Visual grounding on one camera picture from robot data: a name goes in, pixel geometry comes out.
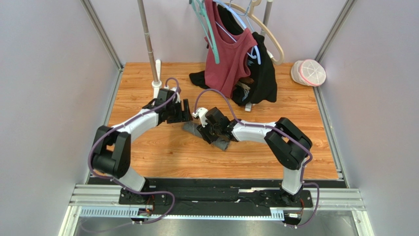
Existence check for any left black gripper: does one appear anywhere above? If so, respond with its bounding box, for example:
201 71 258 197
166 98 193 123

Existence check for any grey rack pole left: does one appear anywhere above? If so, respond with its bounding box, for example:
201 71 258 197
137 0 156 76

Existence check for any grey cloth napkin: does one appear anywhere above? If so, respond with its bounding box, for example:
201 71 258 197
182 121 230 151

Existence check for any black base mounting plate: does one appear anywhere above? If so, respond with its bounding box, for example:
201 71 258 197
113 177 348 218

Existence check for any grey rack pole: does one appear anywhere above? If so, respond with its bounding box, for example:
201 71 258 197
263 0 273 26
137 0 156 76

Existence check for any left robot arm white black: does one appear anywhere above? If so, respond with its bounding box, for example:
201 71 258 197
88 88 192 193

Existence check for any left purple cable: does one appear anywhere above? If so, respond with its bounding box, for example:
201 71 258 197
87 77 181 197

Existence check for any light blue plastic hanger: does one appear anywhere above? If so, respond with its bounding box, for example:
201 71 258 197
217 4 262 65

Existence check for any beige wooden hanger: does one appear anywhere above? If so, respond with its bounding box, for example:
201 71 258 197
229 0 284 65

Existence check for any grey rack pole right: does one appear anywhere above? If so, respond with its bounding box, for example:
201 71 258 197
263 0 273 26

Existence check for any purple cable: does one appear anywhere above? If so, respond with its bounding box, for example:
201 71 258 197
87 77 181 197
193 88 321 228

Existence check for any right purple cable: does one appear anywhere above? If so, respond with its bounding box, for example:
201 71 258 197
193 88 321 228

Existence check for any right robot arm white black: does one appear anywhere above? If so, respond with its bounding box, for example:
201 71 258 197
192 108 312 202

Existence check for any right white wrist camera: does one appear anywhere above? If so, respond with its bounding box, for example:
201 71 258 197
192 107 208 127

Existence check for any white rack base foot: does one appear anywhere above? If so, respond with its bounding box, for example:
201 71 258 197
151 59 163 98

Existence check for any black t-shirt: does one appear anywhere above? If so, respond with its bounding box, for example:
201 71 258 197
188 3 278 106

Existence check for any white rack foot right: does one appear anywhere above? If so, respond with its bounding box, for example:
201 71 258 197
244 102 256 112

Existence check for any maroon tank top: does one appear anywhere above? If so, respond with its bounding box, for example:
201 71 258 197
205 0 257 98

